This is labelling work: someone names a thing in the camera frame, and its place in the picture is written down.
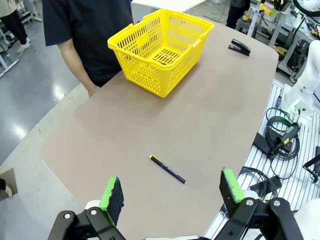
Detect person's right hand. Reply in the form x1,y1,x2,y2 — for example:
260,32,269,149
86,82,101,99

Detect person's right forearm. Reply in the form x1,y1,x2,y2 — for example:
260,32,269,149
57,41,97,87

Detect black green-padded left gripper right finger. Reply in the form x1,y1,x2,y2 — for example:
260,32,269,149
214,168,305,240

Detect yellow plastic shopping basket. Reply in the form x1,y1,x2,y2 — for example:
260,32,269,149
107,9,215,99

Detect black highlighter pen yellow tips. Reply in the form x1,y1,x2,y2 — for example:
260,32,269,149
149,154,187,186

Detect black stapler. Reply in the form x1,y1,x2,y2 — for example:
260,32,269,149
227,38,251,57

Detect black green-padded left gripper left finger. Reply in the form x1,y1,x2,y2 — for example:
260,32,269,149
47,176,131,240

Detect person in black trousers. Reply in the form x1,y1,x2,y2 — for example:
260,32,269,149
226,0,251,30

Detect black coiled cable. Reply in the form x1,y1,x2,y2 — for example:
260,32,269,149
238,166,280,208
264,107,301,180

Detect person in navy t-shirt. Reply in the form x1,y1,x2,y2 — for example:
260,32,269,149
41,0,135,88

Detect person in dark trousers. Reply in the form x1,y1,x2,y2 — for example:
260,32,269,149
0,0,32,55

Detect aluminium frame workstation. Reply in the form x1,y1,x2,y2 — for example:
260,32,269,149
268,9,320,85

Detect black connector with yellow label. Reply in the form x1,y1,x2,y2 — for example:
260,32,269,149
269,122,301,161

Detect blue handled screwdriver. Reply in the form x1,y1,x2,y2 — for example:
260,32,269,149
274,88,285,108

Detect white table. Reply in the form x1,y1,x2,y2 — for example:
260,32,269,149
130,0,208,13

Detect black mounting bracket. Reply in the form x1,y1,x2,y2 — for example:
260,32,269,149
302,154,320,185
249,175,283,198

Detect black power adapter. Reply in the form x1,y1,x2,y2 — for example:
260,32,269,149
251,131,293,155

